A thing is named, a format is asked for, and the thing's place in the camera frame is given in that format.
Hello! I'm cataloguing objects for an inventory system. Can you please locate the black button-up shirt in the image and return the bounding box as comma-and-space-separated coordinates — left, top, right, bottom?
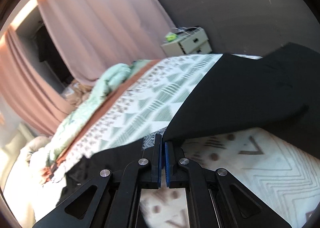
56, 42, 320, 206

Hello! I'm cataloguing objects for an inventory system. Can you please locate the patterned white bedspread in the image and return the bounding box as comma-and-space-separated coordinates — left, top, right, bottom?
2, 53, 318, 228

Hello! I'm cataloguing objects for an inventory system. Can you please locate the white pillow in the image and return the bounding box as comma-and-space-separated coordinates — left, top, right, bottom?
25, 136, 52, 163

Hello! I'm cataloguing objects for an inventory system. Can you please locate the left pink curtain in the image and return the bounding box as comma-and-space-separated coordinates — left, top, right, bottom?
1, 26, 74, 135

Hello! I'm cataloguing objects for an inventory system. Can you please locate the pink curtain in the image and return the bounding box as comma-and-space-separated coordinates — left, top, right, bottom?
37, 0, 174, 85
1, 26, 74, 135

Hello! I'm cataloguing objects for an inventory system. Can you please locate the mint green quilt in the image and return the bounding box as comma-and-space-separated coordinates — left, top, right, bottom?
43, 61, 139, 166

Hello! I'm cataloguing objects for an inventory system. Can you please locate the beige bedside cabinet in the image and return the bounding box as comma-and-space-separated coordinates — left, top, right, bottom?
161, 27, 213, 57

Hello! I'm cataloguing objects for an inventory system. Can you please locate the green object on cabinet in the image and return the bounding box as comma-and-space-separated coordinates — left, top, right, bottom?
165, 32, 177, 42

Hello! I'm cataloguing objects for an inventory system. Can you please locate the right pink curtain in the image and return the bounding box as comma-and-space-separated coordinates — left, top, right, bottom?
37, 0, 174, 85

